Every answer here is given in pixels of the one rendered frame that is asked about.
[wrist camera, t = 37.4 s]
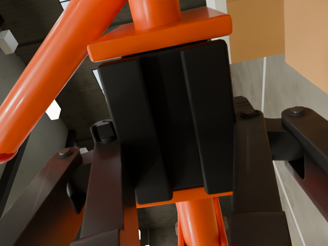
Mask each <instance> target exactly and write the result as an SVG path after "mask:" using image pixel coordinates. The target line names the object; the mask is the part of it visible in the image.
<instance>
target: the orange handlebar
mask: <svg viewBox="0 0 328 246"><path fill-rule="evenodd" d="M128 2H129V6H130V10H131V14H132V19H133V23H134V27H135V30H144V29H150V28H155V27H160V26H164V25H168V24H172V23H175V22H179V21H182V15H181V10H180V4H179V0H128ZM176 207H177V211H178V222H176V224H175V230H176V235H177V236H178V246H228V242H227V237H226V230H227V229H228V222H227V218H226V217H225V216H223V217H222V213H221V208H220V203H219V199H218V197H213V198H206V199H199V200H192V201H186V202H179V203H176Z"/></svg>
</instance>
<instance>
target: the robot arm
mask: <svg viewBox="0 0 328 246"><path fill-rule="evenodd" d="M234 105H235V113H236V123H235V124H234V146H233V198H232V211H231V212H230V214H229V239H228V246H292V242H291V238H290V233H289V228H288V224H287V218H286V214H285V211H283V210H282V205H281V200H280V195H279V190H278V185H277V180H276V175H275V170H274V165H273V161H284V164H285V167H286V168H287V169H288V171H289V172H290V173H291V175H292V176H293V177H294V179H295V180H296V181H297V183H298V184H299V185H300V187H301V188H302V189H303V191H304V192H305V193H306V194H307V196H308V197H309V198H310V200H311V201H312V202H313V204H314V205H315V206H316V208H317V209H318V210H319V212H320V213H321V214H322V216H323V217H324V218H325V220H326V221H327V222H328V121H327V120H326V119H325V118H323V117H322V116H321V115H319V114H318V113H316V112H315V111H314V110H312V109H310V108H307V107H303V106H300V107H298V106H295V107H291V108H287V109H285V110H283V111H282V113H281V117H282V118H275V119H273V118H264V114H263V112H262V111H260V110H256V109H254V108H253V107H252V105H251V104H250V102H249V101H248V99H247V98H245V97H243V96H237V97H234ZM90 131H91V134H92V137H93V140H94V143H95V144H94V149H93V150H91V151H88V152H85V153H82V154H81V153H80V150H79V149H78V148H77V147H69V148H64V149H61V150H60V151H59V152H57V153H56V154H54V155H53V156H52V158H51V159H50V160H49V161H48V162H47V164H46V165H45V166H44V167H43V168H42V170H41V171H40V172H39V173H38V174H37V176H36V177H35V178H34V179H33V181H32V182H31V183H30V184H29V185H28V186H27V188H26V189H25V190H24V191H23V192H22V194H21V195H20V196H19V197H18V198H17V199H16V200H15V202H14V203H13V204H12V205H11V206H10V208H9V209H8V210H7V211H6V213H5V214H4V215H3V216H2V217H1V219H0V246H141V245H140V236H139V226H138V216H137V207H136V197H135V189H134V185H133V183H132V181H131V180H130V177H129V174H128V171H127V167H126V164H125V160H124V154H123V149H122V145H121V143H119V142H118V139H117V136H116V132H115V129H114V126H113V122H112V119H108V120H103V121H99V122H97V123H95V124H93V125H92V126H91V127H90ZM81 225H82V228H81V235H80V238H79V239H77V240H75V238H76V235H77V233H78V231H79V229H80V227H81Z"/></svg>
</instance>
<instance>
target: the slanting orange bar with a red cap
mask: <svg viewBox="0 0 328 246"><path fill-rule="evenodd" d="M127 1H128V0H70V2H69V3H68V5H67V6H66V8H65V9H64V11H63V12H62V14H61V15H60V17H59V18H58V20H57V21H56V23H55V24H54V26H53V27H52V29H51V30H50V32H49V33H48V35H47V37H46V38H45V40H44V41H43V43H42V44H41V46H40V47H39V49H38V50H37V52H36V53H35V55H34V56H33V58H32V59H31V61H30V62H29V64H28V65H27V67H26V68H25V70H24V71H23V73H22V74H21V76H20V77H19V79H18V80H17V82H16V83H15V85H14V86H13V88H12V89H11V91H10V92H9V94H8V96H7V97H6V99H5V100H4V102H3V103H2V105H1V106H0V164H2V163H5V162H7V161H9V160H11V159H12V158H13V157H14V156H15V155H16V153H17V152H18V149H19V147H20V146H21V145H22V143H23V142H24V140H25V139H26V138H27V136H28V135H29V134H30V132H31V131H32V130H33V128H34V127H35V126H36V124H37V123H38V121H39V120H40V119H41V117H42V116H43V115H44V113H45V112H46V111H47V109H48V108H49V106H50V105H51V104H52V102H53V101H54V100H55V98H56V97H57V96H58V95H59V93H60V92H61V90H62V89H63V88H64V86H65V85H66V84H67V82H68V81H69V80H70V78H71V77H72V76H73V74H74V73H75V71H76V70H77V69H78V67H79V66H80V65H81V63H82V62H83V60H84V59H85V58H86V56H87V55H88V51H87V45H89V44H90V43H91V42H93V41H95V40H96V39H98V38H100V37H101V36H102V35H103V33H104V32H105V31H106V29H107V28H108V27H109V25H110V24H111V22H112V21H113V20H114V18H115V17H116V16H117V14H118V13H119V12H120V10H121V9H122V8H123V6H124V5H125V4H126V2H127Z"/></svg>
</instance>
